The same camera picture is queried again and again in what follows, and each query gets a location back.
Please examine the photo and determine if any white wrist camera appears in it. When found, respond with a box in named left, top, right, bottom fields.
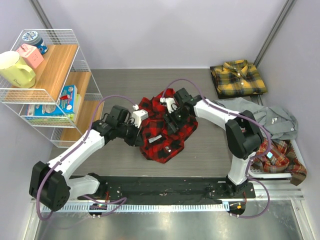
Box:
left=131, top=104, right=149, bottom=129
left=160, top=97, right=178, bottom=114

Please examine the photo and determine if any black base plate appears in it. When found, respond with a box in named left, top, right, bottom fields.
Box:
left=90, top=176, right=256, bottom=206

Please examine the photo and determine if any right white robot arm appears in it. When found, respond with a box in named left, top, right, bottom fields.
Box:
left=160, top=88, right=264, bottom=198

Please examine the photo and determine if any white wire shelf rack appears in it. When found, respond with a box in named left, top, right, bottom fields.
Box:
left=0, top=29, right=104, bottom=148

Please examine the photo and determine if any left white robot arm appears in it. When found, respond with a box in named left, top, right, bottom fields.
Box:
left=29, top=105, right=148, bottom=212

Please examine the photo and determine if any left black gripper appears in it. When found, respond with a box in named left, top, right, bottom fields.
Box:
left=116, top=120, right=145, bottom=147

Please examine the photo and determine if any blue product box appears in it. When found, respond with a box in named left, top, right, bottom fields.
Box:
left=26, top=84, right=78, bottom=117

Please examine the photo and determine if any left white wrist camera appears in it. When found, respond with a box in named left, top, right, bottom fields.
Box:
left=131, top=104, right=149, bottom=129

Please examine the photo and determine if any yellow mug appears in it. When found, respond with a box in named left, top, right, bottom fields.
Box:
left=0, top=51, right=36, bottom=89

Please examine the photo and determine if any white laundry basket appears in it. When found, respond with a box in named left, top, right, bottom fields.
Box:
left=248, top=139, right=304, bottom=179

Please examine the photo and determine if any grey long sleeve shirt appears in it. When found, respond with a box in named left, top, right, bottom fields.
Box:
left=214, top=97, right=299, bottom=141

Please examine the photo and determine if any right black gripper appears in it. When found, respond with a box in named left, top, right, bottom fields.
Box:
left=163, top=107, right=192, bottom=136

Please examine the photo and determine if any yellow plaid folded shirt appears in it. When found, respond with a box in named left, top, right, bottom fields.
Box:
left=209, top=59, right=268, bottom=99

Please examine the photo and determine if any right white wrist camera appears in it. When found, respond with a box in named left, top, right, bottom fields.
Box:
left=160, top=97, right=178, bottom=114

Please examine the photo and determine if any red black plaid shirt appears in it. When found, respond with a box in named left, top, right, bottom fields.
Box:
left=138, top=93, right=198, bottom=164

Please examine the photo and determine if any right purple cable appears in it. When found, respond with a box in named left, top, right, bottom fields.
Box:
left=161, top=78, right=272, bottom=220

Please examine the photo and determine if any orange plaid shirt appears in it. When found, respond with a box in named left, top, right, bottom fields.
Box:
left=252, top=139, right=307, bottom=186

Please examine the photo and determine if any blue round tin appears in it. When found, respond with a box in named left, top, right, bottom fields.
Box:
left=21, top=30, right=48, bottom=55

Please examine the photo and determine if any pink cube box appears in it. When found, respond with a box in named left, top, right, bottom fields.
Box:
left=16, top=43, right=44, bottom=69

